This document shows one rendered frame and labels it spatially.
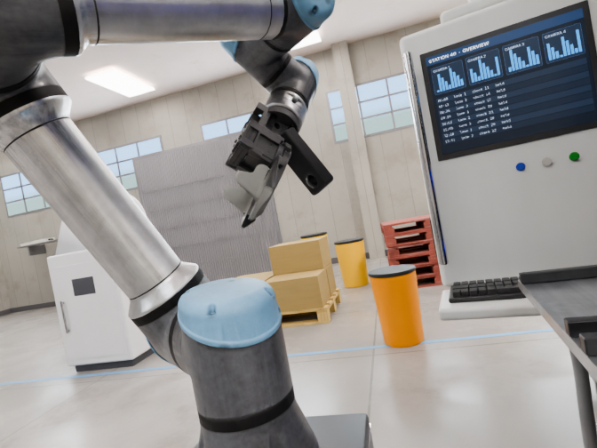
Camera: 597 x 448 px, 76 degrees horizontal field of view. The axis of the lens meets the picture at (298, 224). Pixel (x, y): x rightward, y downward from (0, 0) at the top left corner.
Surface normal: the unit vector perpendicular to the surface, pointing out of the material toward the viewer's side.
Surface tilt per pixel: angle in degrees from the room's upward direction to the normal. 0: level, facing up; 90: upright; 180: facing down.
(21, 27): 138
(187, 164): 90
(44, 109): 123
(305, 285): 90
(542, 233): 90
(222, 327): 87
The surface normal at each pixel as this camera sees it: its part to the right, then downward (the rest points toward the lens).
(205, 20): 0.62, 0.61
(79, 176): 0.56, -0.07
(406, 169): -0.22, 0.06
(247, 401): 0.21, -0.02
